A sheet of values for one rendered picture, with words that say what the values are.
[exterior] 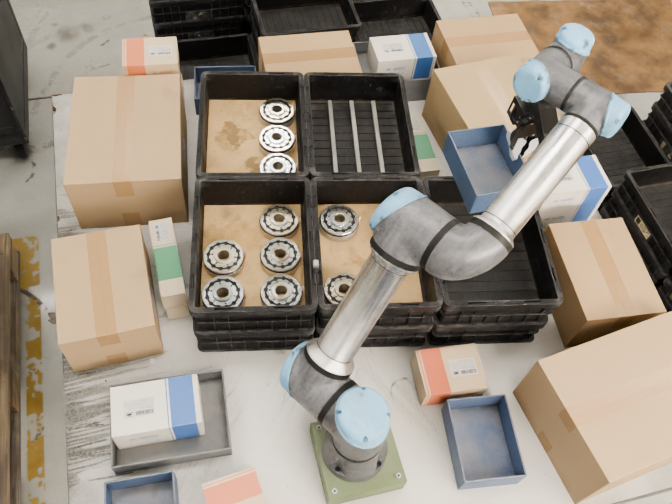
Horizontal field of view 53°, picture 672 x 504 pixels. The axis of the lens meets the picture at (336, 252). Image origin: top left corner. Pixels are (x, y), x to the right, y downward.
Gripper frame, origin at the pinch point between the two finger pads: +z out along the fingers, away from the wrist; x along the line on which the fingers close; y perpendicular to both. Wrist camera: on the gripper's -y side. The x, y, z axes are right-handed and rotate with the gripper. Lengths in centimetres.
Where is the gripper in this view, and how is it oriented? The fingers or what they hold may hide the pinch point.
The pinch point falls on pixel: (517, 158)
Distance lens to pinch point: 169.5
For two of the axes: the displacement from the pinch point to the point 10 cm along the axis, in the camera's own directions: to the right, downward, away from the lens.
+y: -2.2, -8.3, 5.2
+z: -1.5, 5.5, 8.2
